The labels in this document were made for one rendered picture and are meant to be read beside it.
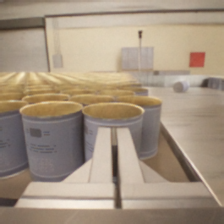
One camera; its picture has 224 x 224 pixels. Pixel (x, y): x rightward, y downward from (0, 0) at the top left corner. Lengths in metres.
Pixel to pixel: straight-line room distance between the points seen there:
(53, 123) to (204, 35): 10.21
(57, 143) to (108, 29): 9.33
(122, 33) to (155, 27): 1.76
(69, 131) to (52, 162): 0.04
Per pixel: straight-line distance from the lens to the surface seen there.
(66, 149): 0.18
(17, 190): 0.21
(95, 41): 9.44
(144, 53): 7.67
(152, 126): 0.23
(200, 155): 0.33
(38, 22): 10.06
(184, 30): 9.95
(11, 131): 0.21
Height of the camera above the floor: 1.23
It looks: 15 degrees down
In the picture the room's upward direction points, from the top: 1 degrees counter-clockwise
